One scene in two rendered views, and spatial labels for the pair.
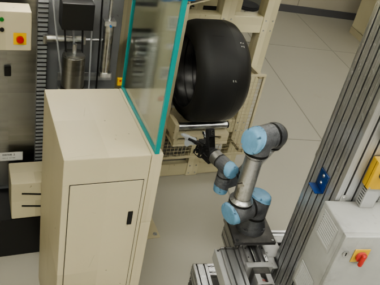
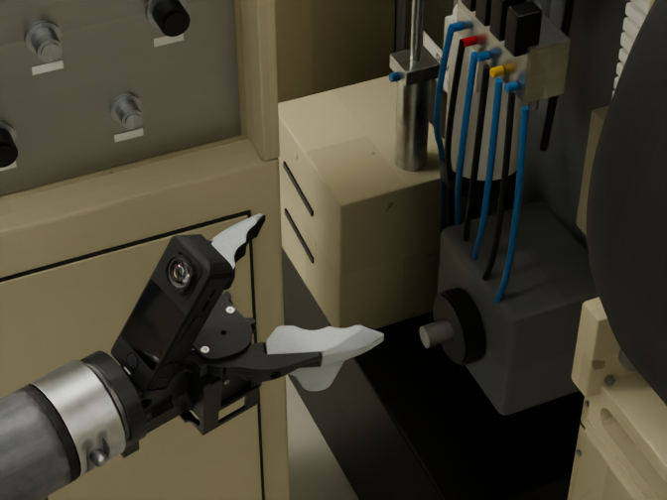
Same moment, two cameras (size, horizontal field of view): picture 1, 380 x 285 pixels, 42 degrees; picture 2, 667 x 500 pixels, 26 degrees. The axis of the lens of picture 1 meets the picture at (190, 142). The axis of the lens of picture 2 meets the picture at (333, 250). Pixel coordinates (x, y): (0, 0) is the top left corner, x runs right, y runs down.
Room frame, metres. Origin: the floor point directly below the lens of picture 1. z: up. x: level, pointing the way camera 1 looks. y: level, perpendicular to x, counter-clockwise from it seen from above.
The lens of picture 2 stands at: (2.30, -0.83, 1.81)
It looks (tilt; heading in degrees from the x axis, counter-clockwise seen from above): 41 degrees down; 94
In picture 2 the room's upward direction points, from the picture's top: straight up
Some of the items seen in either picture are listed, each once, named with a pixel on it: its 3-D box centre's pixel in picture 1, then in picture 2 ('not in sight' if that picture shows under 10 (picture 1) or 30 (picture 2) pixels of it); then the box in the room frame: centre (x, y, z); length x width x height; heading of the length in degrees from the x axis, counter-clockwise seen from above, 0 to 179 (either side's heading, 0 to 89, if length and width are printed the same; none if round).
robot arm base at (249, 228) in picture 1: (252, 219); not in sight; (2.00, -0.40, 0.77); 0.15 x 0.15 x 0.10
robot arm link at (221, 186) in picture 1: (224, 181); not in sight; (2.03, -0.21, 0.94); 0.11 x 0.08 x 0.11; 133
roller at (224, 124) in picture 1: (201, 125); not in sight; (2.59, -0.05, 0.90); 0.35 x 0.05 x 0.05; 118
